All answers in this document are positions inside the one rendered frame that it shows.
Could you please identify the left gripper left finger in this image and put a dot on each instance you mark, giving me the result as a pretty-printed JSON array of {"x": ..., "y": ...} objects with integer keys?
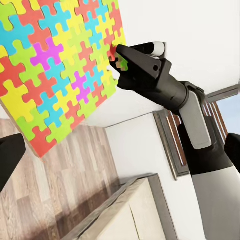
[{"x": 12, "y": 150}]

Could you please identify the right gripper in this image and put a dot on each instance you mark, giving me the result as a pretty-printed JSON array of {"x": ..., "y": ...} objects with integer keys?
[{"x": 146, "y": 75}]

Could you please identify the bed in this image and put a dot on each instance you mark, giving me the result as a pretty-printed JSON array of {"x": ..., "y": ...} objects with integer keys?
[{"x": 139, "y": 210}]

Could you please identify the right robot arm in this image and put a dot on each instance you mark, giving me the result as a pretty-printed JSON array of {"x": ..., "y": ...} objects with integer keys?
[{"x": 215, "y": 180}]

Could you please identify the fixed window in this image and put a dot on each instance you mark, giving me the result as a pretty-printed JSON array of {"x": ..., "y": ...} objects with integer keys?
[{"x": 223, "y": 106}]

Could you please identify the jigsaw puzzle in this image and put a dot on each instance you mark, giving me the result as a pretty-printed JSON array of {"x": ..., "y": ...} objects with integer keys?
[{"x": 53, "y": 59}]

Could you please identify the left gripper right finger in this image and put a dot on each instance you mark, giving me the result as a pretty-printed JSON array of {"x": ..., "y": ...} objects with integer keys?
[{"x": 232, "y": 149}]

